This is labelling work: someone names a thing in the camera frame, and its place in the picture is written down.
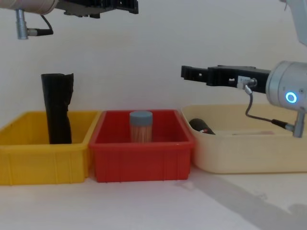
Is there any black cylinder with red mark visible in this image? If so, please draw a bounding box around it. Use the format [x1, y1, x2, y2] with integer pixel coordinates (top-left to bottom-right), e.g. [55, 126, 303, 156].
[189, 118, 216, 136]

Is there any thin dark left wrist cable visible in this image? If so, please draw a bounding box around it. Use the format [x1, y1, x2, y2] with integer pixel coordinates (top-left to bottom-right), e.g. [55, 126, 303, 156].
[26, 14, 54, 36]

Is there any yellow plastic bin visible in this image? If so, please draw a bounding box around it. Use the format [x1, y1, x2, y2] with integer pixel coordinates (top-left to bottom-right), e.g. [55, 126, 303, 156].
[0, 110, 102, 186]

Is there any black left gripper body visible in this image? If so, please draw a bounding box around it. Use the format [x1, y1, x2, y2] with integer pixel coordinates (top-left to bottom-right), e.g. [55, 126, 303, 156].
[56, 0, 122, 19]

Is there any black rolled bag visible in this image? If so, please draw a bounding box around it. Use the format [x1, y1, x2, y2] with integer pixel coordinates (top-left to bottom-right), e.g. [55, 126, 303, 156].
[40, 72, 74, 145]

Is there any red plastic bin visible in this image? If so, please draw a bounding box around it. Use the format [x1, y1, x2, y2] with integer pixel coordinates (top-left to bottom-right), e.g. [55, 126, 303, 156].
[89, 109, 195, 183]

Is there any thin dark right wrist cable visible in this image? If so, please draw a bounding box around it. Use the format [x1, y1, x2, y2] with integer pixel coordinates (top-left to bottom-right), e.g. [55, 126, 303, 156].
[243, 85, 295, 130]

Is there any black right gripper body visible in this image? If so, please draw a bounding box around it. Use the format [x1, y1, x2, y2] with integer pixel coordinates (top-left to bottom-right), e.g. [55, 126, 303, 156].
[207, 65, 272, 94]

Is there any cream plastic bin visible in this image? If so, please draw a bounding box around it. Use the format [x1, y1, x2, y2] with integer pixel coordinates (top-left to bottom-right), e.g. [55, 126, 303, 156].
[180, 103, 307, 174]

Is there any toothpick jar with grey lid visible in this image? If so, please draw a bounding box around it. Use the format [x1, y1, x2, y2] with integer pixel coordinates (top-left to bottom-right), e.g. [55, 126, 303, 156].
[130, 110, 154, 144]

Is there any thin dark wrist cable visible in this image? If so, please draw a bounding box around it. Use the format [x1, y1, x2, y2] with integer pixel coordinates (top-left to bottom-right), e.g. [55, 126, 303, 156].
[26, 14, 54, 36]
[243, 85, 295, 130]

